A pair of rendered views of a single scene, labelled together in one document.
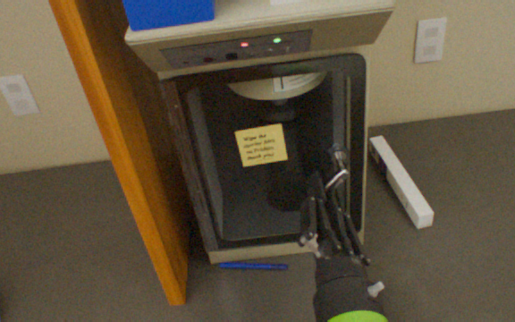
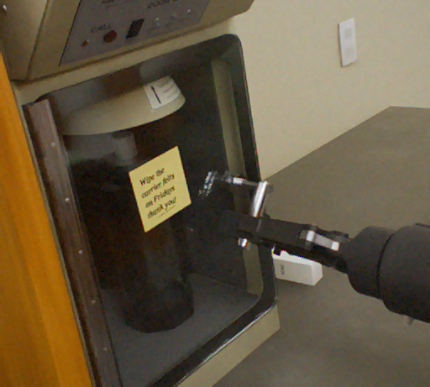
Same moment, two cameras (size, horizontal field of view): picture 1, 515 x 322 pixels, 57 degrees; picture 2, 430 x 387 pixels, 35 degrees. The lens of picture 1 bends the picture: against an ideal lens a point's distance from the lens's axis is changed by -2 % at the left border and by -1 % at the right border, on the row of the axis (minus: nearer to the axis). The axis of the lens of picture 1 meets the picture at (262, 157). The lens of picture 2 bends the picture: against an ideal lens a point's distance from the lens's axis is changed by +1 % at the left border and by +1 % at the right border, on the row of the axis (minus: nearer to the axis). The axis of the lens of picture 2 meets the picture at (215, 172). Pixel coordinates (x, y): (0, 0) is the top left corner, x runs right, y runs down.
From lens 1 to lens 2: 0.52 m
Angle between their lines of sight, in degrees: 43
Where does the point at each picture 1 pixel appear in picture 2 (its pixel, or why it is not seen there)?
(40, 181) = not seen: outside the picture
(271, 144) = (171, 183)
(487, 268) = not seen: hidden behind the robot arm
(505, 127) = (288, 185)
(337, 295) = (415, 242)
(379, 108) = not seen: hidden behind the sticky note
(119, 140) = (28, 179)
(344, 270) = (385, 231)
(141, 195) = (62, 290)
